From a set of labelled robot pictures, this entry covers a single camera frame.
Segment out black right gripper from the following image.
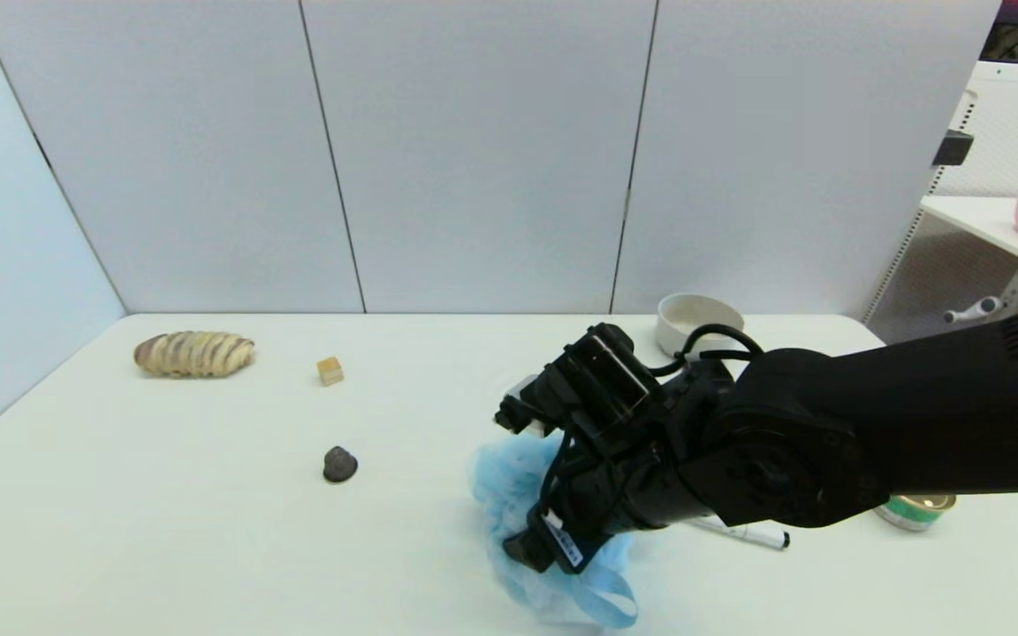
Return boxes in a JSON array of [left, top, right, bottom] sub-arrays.
[[502, 452, 672, 575]]

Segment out blue mesh bath loofah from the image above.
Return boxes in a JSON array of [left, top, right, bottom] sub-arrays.
[[470, 430, 641, 630]]

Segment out small dark cone-shaped object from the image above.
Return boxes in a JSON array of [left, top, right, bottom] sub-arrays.
[[323, 445, 360, 484]]

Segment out beige round bowl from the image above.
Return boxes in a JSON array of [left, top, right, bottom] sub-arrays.
[[656, 292, 747, 360]]

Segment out white marker pen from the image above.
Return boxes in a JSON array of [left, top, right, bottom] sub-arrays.
[[686, 516, 791, 550]]

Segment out green tin can gold lid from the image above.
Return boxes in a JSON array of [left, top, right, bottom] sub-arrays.
[[874, 494, 959, 533]]

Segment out striped bread loaf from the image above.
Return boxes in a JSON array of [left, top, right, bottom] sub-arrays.
[[133, 330, 256, 379]]

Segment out white side table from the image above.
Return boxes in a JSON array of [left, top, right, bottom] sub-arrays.
[[919, 195, 1018, 312]]

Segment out black clamp on panel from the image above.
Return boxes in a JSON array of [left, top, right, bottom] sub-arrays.
[[929, 130, 974, 169]]

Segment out white perforated panel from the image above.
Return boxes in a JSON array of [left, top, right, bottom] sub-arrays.
[[861, 61, 1018, 347]]

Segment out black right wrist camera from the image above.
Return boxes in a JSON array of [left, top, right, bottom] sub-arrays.
[[558, 322, 662, 423]]

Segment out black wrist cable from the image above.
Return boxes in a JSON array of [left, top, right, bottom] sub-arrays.
[[649, 323, 766, 379]]

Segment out white table crank handle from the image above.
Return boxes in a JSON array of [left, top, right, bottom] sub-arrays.
[[943, 296, 1004, 325]]

